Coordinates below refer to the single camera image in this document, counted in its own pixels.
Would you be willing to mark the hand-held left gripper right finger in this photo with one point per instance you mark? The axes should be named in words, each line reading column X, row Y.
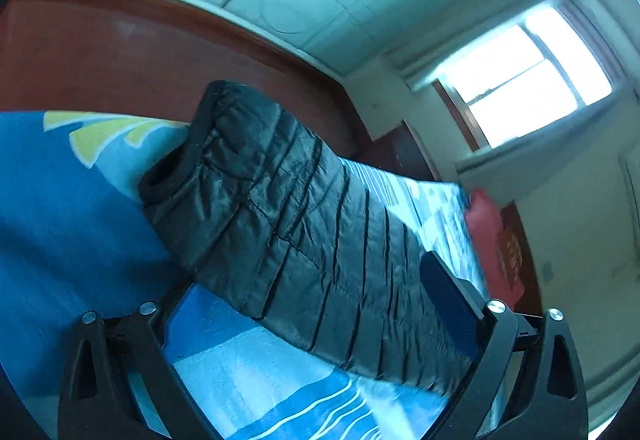
column 450, row 305

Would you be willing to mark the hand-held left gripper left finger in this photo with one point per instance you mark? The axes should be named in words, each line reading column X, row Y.
column 145, row 345

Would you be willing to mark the black puffer jacket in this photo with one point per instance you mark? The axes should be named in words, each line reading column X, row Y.
column 300, row 220

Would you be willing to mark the brown printed cushion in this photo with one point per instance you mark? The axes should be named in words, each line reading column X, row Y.
column 512, row 260

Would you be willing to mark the red pillow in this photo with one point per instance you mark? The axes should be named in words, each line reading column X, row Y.
column 482, row 230

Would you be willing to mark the blue printed bed sheet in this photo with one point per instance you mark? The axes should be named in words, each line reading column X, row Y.
column 60, row 230

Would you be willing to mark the glass window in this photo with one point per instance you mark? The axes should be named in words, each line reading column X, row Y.
column 525, row 79

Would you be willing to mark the wall socket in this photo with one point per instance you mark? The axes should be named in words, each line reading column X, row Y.
column 547, row 271

